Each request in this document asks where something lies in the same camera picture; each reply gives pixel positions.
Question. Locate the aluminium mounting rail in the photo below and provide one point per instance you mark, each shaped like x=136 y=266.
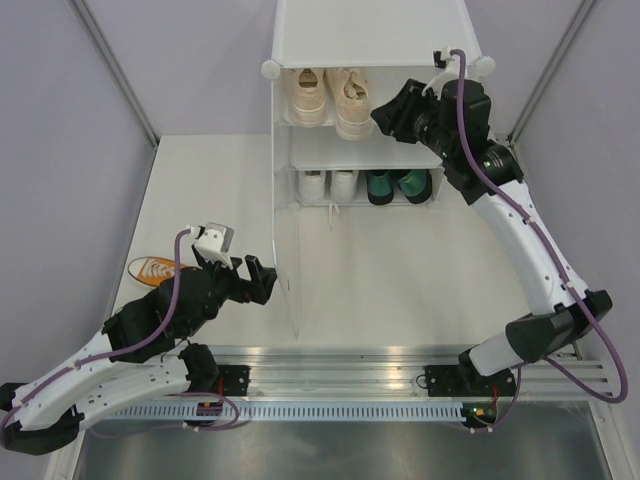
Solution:
x=389 y=373

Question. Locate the aluminium frame post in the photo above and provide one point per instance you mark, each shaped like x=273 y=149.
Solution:
x=101 y=44
x=576 y=24

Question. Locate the orange sneaker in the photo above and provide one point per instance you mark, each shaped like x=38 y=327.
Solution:
x=151 y=271

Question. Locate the clear cabinet door panel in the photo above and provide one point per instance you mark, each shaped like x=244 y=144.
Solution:
x=287 y=259

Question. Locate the white plastic shoe cabinet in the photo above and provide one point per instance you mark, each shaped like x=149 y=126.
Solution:
x=391 y=41

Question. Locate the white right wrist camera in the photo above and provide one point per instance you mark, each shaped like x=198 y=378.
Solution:
x=454 y=60

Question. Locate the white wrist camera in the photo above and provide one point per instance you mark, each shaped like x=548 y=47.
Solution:
x=454 y=60
x=212 y=243

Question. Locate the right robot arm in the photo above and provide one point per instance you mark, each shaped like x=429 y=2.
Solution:
x=562 y=308

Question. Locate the left aluminium frame post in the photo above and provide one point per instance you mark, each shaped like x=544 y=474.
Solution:
x=101 y=44

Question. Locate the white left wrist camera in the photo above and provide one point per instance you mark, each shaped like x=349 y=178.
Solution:
x=212 y=243

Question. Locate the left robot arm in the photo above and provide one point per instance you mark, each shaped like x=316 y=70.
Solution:
x=143 y=351

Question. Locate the right aluminium frame post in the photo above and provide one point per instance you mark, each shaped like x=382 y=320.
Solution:
x=576 y=24

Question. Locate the beige sneaker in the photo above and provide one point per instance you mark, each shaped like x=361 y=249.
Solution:
x=350 y=91
x=306 y=93

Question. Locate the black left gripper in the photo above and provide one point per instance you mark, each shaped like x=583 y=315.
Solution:
x=261 y=285

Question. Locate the green pointed shoe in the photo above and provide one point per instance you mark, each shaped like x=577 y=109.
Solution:
x=380 y=187
x=415 y=185

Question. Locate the white slotted cable duct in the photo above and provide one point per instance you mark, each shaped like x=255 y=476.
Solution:
x=295 y=411

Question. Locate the white sneaker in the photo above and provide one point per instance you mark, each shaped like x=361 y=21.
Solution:
x=342 y=190
x=311 y=186

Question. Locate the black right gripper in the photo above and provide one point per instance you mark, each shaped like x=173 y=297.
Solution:
x=394 y=118

